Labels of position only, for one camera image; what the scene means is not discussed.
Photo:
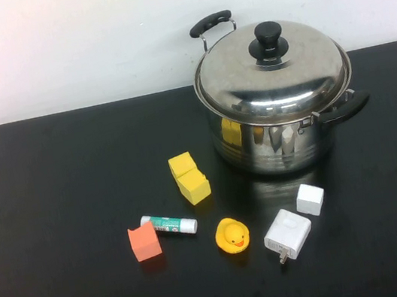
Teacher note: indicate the yellow rubber duck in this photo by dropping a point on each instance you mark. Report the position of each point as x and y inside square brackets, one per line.
[232, 238]

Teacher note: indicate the yellow foam cube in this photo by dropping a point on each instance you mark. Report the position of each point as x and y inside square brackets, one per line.
[182, 163]
[194, 189]

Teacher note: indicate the white green glue stick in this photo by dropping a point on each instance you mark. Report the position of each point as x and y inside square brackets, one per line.
[175, 226]

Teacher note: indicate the steel lid with black knob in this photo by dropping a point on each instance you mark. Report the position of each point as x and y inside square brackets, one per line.
[286, 80]

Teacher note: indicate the small white cube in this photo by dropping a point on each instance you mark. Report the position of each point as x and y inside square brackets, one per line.
[309, 200]

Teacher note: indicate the orange foam cube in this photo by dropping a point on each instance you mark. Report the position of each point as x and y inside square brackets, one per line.
[145, 245]

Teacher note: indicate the white plug charger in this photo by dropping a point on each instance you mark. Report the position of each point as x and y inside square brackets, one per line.
[288, 235]

